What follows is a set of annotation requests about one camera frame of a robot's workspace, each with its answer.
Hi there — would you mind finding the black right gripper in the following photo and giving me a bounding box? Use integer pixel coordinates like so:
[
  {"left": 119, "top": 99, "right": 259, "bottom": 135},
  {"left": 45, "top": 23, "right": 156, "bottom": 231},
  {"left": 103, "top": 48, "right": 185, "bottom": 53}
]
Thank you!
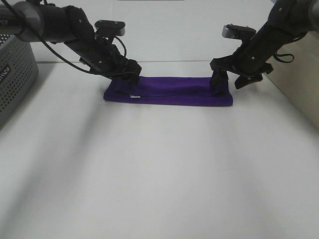
[{"left": 210, "top": 27, "right": 283, "bottom": 96}]

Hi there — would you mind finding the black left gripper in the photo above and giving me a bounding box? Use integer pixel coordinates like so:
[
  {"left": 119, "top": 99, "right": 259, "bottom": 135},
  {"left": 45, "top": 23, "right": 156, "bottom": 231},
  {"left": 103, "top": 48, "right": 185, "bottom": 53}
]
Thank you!
[{"left": 64, "top": 39, "right": 142, "bottom": 84}]

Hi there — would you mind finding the purple towel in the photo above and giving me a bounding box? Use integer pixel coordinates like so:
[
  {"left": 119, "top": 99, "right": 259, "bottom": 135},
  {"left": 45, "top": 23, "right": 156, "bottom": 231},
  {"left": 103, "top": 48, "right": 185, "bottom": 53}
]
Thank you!
[{"left": 103, "top": 76, "right": 233, "bottom": 107}]

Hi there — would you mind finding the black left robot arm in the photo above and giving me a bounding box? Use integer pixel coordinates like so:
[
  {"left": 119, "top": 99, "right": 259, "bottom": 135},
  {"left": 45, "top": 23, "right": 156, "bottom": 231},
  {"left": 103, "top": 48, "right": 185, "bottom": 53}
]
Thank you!
[{"left": 0, "top": 0, "right": 142, "bottom": 84}]

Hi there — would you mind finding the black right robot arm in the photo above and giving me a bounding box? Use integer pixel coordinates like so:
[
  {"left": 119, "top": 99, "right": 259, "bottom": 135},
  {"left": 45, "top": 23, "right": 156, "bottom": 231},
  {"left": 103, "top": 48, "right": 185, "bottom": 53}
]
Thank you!
[{"left": 209, "top": 0, "right": 319, "bottom": 91}]

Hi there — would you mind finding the beige storage box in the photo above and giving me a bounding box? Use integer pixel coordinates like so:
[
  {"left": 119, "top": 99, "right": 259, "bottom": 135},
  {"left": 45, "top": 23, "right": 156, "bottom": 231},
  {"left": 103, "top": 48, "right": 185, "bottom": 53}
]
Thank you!
[{"left": 267, "top": 32, "right": 319, "bottom": 127}]

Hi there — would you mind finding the grey perforated plastic basket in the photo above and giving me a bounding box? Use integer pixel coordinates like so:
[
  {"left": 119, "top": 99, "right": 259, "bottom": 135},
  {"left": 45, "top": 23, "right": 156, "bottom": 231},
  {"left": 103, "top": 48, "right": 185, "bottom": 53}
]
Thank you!
[{"left": 0, "top": 34, "right": 39, "bottom": 127}]

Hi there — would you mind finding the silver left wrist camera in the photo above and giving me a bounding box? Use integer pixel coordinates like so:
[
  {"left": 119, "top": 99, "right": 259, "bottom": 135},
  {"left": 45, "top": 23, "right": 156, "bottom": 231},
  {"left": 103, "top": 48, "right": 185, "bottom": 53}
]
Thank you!
[{"left": 94, "top": 20, "right": 126, "bottom": 38}]

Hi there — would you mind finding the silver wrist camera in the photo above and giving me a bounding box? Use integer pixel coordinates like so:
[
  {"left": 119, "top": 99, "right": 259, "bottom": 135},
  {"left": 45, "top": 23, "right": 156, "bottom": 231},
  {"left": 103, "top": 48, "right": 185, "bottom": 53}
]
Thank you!
[
  {"left": 222, "top": 24, "right": 256, "bottom": 41},
  {"left": 94, "top": 20, "right": 126, "bottom": 38}
]

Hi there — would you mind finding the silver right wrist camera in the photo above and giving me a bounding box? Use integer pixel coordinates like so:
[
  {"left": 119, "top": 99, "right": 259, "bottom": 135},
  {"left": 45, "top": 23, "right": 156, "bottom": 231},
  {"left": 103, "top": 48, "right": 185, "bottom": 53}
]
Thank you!
[{"left": 222, "top": 24, "right": 256, "bottom": 41}]

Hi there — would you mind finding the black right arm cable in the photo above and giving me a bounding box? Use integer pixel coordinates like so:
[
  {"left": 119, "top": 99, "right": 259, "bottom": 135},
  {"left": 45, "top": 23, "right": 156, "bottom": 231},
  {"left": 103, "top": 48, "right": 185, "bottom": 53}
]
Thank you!
[{"left": 273, "top": 32, "right": 309, "bottom": 64}]

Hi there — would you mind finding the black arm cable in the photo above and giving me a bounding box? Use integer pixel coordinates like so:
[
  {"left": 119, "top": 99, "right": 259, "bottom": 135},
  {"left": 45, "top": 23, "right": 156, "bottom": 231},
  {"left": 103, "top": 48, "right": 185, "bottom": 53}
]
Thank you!
[
  {"left": 273, "top": 32, "right": 309, "bottom": 64},
  {"left": 0, "top": 0, "right": 128, "bottom": 74}
]

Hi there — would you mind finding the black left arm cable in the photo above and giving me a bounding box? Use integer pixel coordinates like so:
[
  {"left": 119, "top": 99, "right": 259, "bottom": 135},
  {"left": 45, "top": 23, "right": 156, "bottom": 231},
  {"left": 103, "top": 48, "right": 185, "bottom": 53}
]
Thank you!
[{"left": 0, "top": 0, "right": 128, "bottom": 74}]

